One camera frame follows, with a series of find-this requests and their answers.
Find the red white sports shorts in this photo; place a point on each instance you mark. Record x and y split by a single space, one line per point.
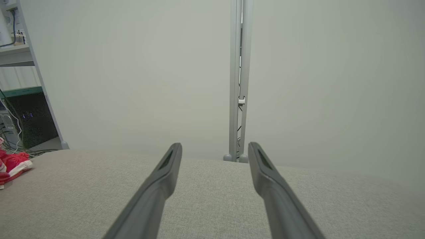
13 164

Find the slanted grey partition edge post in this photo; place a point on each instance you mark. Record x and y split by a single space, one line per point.
40 76

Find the white clip on post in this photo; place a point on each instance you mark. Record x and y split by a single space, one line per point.
241 100

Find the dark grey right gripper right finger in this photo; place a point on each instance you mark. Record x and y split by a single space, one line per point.
282 205

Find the grey wall shelf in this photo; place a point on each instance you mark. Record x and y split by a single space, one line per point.
15 54

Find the black computer tower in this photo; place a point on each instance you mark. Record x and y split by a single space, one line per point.
35 119

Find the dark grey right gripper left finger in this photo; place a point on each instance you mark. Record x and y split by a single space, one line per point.
151 199

